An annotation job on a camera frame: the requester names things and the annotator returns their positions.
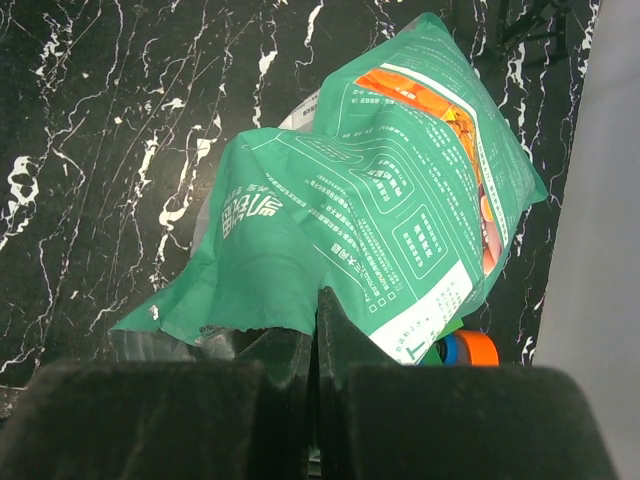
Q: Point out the orange blue toy car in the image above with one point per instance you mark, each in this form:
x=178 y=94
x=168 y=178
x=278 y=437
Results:
x=476 y=349

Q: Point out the green blue toy car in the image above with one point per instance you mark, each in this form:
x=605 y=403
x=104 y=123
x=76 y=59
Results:
x=445 y=349

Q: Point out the teal dog food bag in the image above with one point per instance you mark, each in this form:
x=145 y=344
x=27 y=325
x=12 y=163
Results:
x=399 y=187

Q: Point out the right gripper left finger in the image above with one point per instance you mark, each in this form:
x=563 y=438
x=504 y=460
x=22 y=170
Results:
x=245 y=418

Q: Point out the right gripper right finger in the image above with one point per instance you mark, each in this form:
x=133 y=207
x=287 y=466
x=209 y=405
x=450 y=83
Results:
x=382 y=420

